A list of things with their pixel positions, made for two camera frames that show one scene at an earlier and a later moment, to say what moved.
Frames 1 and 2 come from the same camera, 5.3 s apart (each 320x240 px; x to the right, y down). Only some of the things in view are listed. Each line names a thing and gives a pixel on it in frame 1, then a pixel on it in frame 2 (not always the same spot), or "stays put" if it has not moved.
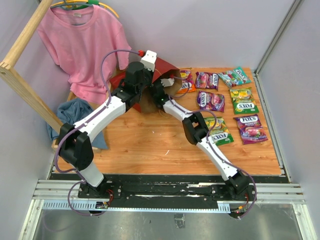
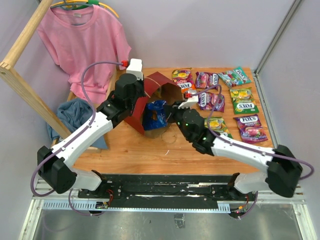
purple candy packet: x=204 y=80 stays put
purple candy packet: x=251 y=129 stays put
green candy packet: x=220 y=134 stays put
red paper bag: x=146 y=104 to x=156 y=87
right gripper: x=161 y=83 to x=171 y=110
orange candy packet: x=187 y=85 stays put
